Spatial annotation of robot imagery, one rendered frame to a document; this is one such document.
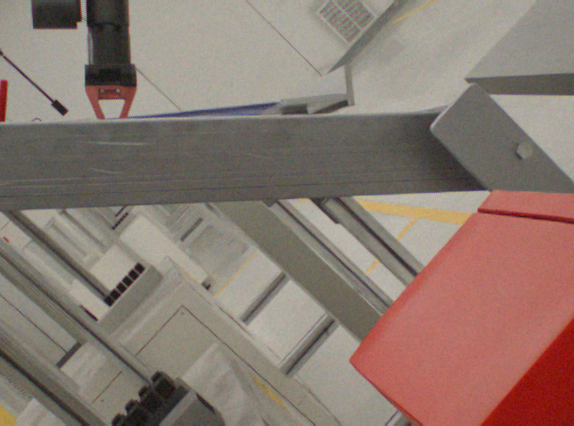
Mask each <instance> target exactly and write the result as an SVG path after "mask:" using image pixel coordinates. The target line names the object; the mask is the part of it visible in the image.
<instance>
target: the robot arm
mask: <svg viewBox="0 0 574 426"><path fill-rule="evenodd" d="M31 7H32V9H31V11H32V21H33V22H32V25H33V29H78V28H77V22H82V10H81V0H31ZM86 18H87V27H88V34H87V43H88V65H84V67H85V72H84V76H85V82H84V84H85V92H86V95H87V97H88V99H89V102H90V104H91V106H92V108H93V111H94V113H95V115H96V116H97V119H106V117H105V116H104V113H103V111H102V109H101V106H100V104H99V101H100V100H124V104H123V107H122V110H121V113H120V116H119V117H118V119H126V118H127V116H128V114H129V111H130V108H131V105H132V102H133V99H134V97H135V94H136V91H137V71H136V70H135V69H136V68H135V65H134V64H131V43H130V34H129V26H130V18H129V0H86ZM120 82H121V84H120Z"/></svg>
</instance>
